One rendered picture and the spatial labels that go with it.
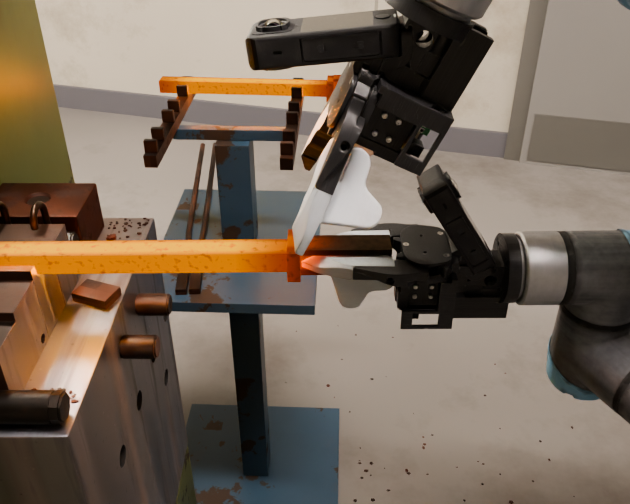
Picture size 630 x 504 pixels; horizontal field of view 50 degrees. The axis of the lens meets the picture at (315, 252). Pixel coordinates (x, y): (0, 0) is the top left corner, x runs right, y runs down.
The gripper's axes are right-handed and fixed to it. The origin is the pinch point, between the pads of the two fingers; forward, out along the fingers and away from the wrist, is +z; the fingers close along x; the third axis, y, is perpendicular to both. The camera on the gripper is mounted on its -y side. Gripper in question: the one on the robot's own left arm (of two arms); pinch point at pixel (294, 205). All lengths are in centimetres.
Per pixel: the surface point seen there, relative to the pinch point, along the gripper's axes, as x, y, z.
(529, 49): 237, 99, 17
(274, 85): 69, -2, 16
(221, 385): 88, 20, 110
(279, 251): 4.5, 1.5, 7.8
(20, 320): -2.4, -18.6, 21.3
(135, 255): 3.6, -11.2, 13.9
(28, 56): 45, -37, 19
